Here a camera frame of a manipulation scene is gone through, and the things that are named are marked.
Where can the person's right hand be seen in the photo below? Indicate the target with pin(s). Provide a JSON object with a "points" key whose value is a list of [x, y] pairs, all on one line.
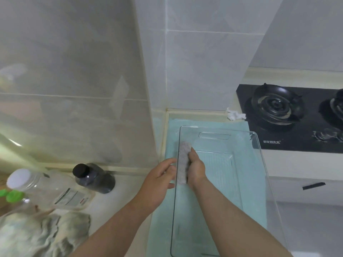
{"points": [[197, 171]]}

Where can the person's left hand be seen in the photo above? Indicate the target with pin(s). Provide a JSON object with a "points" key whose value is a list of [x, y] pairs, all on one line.
{"points": [[155, 187]]}

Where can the grey checked towel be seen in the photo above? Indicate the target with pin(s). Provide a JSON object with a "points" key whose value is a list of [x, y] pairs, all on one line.
{"points": [[183, 160]]}

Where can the clear plastic tray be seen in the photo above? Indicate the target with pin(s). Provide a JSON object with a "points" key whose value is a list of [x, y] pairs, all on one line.
{"points": [[222, 168]]}

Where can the person's left forearm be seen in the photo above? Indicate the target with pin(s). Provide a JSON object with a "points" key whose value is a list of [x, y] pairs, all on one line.
{"points": [[112, 232]]}

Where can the person's right forearm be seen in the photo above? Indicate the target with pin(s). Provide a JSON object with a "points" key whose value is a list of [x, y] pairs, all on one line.
{"points": [[235, 222]]}

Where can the dark bottle black cap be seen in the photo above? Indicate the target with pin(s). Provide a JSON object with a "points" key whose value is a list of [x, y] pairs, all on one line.
{"points": [[96, 180]]}

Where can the white paper wad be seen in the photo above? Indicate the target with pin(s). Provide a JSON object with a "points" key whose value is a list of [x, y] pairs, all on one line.
{"points": [[235, 114]]}

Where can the white stove cabinet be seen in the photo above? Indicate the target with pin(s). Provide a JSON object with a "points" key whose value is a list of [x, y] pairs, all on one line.
{"points": [[289, 195]]}

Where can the clear bottle white cap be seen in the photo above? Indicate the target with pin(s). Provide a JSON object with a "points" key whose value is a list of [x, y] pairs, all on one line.
{"points": [[53, 190]]}

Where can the black gas stove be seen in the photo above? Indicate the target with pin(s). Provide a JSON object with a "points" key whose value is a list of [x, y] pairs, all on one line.
{"points": [[308, 141]]}

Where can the green capped clear bottle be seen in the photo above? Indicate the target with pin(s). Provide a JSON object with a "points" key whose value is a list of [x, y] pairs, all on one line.
{"points": [[14, 196]]}

